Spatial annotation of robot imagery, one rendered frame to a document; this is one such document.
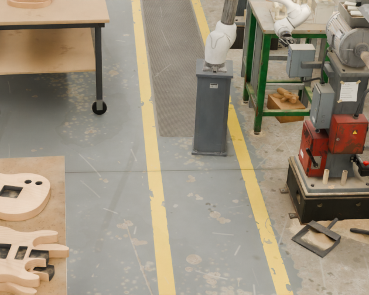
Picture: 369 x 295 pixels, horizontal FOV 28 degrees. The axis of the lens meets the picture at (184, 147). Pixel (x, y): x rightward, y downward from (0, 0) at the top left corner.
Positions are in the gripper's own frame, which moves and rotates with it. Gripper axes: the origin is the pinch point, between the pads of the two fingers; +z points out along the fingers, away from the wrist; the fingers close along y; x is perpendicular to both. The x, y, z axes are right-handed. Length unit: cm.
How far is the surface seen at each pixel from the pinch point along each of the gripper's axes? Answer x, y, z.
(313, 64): -3.5, -10.6, 18.0
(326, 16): -7, -45, -77
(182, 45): -107, 46, -248
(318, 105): -23.4, -11.9, 37.6
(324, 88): -14.2, -16.3, 32.3
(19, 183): -12, 168, 137
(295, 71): -10.8, -0.6, 14.1
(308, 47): 5.0, -8.3, 9.9
